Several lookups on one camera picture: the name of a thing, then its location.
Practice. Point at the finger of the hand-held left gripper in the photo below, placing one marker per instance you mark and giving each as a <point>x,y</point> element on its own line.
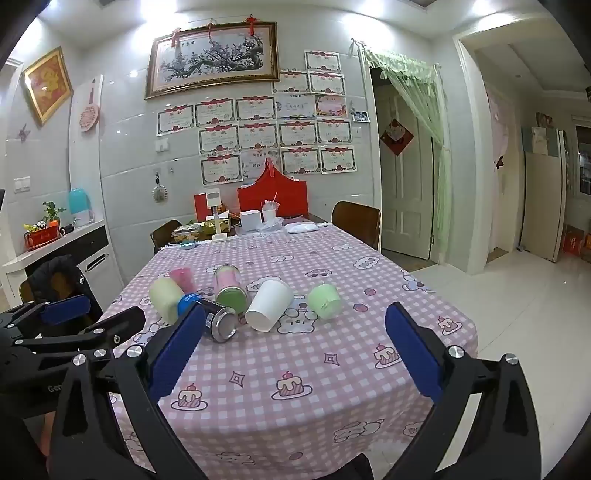
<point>117,325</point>
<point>64,308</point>

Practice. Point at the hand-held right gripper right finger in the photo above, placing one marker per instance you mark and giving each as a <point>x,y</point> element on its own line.
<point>413,355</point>

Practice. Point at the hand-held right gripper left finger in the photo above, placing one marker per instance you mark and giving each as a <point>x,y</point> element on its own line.
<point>178,355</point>

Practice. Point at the pale green cup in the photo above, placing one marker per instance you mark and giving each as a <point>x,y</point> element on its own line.
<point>164,295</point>

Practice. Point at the clear pink and green cup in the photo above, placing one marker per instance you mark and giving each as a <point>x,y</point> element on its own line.
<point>228,286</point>

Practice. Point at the small green cup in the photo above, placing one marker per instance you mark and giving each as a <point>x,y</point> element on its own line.
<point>323,300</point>

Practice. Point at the white paper cup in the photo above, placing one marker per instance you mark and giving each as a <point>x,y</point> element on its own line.
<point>270,302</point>

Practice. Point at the white cup with straws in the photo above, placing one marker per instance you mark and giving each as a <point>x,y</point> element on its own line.
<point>270,216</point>

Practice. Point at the black jacket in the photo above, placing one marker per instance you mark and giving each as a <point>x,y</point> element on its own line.
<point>55,277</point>

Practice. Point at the white cabinet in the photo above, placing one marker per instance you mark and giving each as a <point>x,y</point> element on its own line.
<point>106,272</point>

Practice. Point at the black and blue can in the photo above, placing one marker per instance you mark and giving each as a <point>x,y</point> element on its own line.
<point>218,313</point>

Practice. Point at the red planter with plant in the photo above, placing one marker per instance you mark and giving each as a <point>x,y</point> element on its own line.
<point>41,237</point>

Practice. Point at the brown chair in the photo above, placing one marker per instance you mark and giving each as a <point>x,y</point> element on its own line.
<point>164,235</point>
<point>355,224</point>

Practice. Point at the teal and white humidifier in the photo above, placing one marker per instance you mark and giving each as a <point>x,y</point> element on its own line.
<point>79,205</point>

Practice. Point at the clear food container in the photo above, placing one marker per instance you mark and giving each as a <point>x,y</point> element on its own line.
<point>184,234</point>

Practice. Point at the pink checked tablecloth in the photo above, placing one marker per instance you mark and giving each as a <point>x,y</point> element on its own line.
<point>300,369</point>

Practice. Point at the small red box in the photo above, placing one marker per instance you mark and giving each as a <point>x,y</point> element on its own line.
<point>200,207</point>

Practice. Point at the white door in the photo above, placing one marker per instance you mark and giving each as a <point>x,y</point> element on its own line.
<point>408,203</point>

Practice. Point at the white box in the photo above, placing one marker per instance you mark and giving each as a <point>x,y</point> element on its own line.
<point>251,221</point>

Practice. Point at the white device on stand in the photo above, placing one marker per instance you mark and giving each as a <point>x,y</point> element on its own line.
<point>214,199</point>

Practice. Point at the white plastic bag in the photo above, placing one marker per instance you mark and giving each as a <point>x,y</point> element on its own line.
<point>300,227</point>

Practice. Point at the red cardboard carton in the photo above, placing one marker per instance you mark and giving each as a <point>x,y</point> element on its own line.
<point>576,241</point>

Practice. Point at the white refrigerator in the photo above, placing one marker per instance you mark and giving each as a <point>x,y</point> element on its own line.
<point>542,198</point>

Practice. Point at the green lace curtain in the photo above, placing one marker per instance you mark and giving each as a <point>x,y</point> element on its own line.
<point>441,152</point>

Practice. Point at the red door ornament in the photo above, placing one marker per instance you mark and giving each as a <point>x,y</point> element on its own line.
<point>396,138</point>

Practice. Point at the gold framed picture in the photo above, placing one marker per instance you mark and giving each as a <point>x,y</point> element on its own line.
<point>46,85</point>

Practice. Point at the framed blossom painting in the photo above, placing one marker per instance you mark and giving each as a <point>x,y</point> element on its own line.
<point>212,57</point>

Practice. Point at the white wall switch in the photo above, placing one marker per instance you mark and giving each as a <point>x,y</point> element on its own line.
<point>22,183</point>
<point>161,145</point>

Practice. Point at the hanging round wall ornament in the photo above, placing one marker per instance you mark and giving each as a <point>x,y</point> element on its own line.
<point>159,193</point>

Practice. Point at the butterfly wall sticker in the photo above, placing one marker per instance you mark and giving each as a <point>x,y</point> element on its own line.
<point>23,133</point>

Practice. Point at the round pink wall ornament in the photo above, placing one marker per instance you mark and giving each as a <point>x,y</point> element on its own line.
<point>90,115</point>

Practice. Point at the group of wall certificates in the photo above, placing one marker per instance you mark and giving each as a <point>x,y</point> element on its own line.
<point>258,134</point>

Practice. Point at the small wall photos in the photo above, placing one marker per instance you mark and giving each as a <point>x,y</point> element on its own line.
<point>360,116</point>

